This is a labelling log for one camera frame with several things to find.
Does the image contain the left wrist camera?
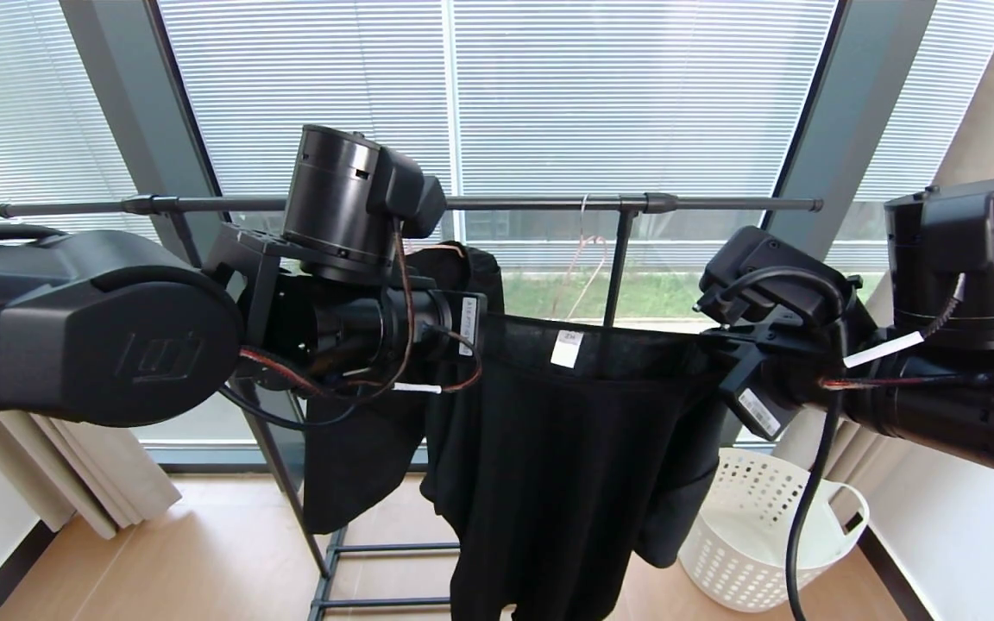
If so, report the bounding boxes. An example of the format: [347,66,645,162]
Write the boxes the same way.
[366,148,448,241]

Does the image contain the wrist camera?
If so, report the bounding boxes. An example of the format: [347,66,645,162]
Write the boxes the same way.
[694,226,867,339]
[366,148,448,241]

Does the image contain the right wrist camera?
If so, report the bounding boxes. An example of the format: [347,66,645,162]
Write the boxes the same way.
[694,226,867,339]

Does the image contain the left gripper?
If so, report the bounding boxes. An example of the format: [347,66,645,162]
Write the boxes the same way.
[277,283,488,378]

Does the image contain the black clothes rack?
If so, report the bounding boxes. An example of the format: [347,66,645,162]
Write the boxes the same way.
[0,191,824,621]

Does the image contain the window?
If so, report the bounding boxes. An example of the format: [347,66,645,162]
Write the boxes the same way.
[0,0,994,471]

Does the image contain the black garment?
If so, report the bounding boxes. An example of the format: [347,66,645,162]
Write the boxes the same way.
[419,312,729,621]

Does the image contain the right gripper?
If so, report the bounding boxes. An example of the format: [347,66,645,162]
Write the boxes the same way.
[719,336,994,484]

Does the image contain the white laundry basket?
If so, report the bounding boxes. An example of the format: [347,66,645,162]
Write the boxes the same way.
[678,448,871,614]

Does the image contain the black shorts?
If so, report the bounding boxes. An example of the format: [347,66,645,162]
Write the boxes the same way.
[303,244,505,536]

